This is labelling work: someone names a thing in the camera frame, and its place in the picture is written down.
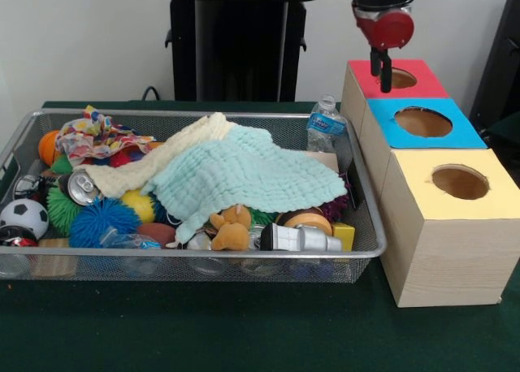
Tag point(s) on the dark green table cloth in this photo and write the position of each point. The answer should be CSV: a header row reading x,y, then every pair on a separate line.
x,y
203,327

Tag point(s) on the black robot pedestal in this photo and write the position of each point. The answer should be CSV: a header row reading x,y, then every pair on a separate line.
x,y
227,43

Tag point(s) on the cream knitted cloth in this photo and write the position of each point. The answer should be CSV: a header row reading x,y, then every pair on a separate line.
x,y
134,171

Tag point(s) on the small brown toy football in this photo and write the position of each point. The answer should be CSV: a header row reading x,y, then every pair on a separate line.
x,y
156,233

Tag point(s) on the clear plastic water bottle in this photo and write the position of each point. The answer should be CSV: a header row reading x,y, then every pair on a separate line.
x,y
323,122

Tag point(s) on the small black-white soccer ball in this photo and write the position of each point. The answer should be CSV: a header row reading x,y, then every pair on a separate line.
x,y
24,217

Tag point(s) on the wooden box with three holes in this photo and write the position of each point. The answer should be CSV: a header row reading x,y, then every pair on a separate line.
x,y
447,258

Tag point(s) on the small orange basketball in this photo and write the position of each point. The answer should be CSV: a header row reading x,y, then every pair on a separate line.
x,y
48,146

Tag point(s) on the black equipment case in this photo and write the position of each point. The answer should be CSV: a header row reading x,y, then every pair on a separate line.
x,y
499,83

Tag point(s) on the blue spiky rubber ball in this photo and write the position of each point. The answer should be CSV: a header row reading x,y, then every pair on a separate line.
x,y
101,221

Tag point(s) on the light blue waffle cloth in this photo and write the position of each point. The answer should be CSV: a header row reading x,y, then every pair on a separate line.
x,y
243,173

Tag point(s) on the shallow clear mesh bin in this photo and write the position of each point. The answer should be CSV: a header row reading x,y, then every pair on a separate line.
x,y
203,270

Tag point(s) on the colourful patterned cloth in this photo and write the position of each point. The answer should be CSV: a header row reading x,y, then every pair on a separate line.
x,y
89,138

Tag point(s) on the tan plush animal toy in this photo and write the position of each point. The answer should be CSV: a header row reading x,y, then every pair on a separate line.
x,y
229,236

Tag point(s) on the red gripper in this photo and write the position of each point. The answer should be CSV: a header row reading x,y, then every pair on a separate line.
x,y
390,28

